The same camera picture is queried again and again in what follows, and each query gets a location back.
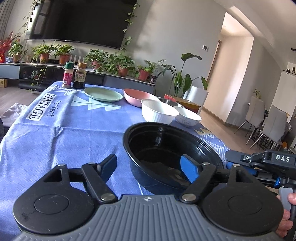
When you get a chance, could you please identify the soy sauce bottle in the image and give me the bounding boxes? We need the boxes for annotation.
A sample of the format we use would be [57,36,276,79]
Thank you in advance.
[73,62,87,89]

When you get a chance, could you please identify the potted plant terracotta pot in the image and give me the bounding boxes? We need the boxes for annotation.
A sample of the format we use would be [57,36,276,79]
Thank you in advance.
[84,49,109,70]
[32,44,56,64]
[101,53,137,77]
[137,59,166,81]
[54,44,75,66]

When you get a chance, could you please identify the stainless steel bowl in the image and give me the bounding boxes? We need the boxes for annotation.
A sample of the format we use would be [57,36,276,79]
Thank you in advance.
[159,97,184,108]

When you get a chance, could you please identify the person's right hand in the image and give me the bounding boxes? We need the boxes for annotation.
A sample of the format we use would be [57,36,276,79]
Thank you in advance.
[276,193,296,238]

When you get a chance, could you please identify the grey dining chair near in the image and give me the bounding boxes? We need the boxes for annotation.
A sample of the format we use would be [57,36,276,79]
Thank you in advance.
[250,105,287,149]

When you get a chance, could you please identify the black plastic bowl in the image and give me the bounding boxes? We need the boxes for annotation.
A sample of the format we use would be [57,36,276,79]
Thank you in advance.
[123,122,225,196]

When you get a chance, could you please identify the green round plate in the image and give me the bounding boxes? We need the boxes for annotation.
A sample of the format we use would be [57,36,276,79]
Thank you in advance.
[84,87,123,102]

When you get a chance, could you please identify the spice shaker green cap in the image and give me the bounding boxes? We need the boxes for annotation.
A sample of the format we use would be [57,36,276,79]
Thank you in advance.
[62,62,74,88]

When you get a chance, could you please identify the tall leafy plant white pot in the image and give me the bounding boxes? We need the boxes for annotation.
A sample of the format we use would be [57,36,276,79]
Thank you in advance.
[158,53,208,97]

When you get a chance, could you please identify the dark TV console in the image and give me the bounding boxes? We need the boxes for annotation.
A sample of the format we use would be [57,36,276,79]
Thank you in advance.
[1,63,155,93]

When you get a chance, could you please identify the large black television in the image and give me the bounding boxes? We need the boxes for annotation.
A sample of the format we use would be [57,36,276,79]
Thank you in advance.
[27,0,137,49]

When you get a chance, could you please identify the small white ceramic bowl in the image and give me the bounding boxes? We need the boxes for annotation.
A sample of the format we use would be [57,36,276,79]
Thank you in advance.
[174,106,202,128]

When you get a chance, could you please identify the grey cushion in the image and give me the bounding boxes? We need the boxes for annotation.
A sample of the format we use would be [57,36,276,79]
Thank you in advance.
[1,103,28,130]

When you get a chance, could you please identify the grey dining chair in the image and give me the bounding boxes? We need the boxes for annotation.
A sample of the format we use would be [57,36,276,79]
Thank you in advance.
[250,105,287,149]
[234,96,265,144]

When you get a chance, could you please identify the white router with antennas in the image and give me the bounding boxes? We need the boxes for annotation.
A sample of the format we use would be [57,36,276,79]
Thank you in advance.
[69,54,85,66]

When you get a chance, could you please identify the white ribbed bowl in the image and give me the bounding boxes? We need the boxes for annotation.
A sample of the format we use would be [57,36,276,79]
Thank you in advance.
[141,99,179,125]

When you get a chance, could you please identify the red cardboard box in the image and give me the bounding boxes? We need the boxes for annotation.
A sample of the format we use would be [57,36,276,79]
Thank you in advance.
[164,94,200,113]

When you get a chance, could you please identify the pink square plate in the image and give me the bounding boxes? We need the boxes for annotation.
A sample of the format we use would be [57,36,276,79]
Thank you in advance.
[123,88,159,108]

